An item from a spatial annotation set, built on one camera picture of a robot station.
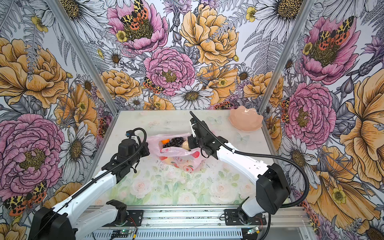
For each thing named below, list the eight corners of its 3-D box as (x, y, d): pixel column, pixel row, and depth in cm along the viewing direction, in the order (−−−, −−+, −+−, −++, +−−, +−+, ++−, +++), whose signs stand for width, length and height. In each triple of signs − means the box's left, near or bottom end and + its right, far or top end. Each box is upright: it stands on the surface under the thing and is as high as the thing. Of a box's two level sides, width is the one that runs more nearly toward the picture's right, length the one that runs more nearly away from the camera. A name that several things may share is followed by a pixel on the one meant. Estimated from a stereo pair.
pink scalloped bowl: (246, 137, 108) (248, 133, 104) (224, 116, 121) (225, 112, 117) (266, 124, 115) (268, 120, 112) (243, 106, 128) (245, 102, 125)
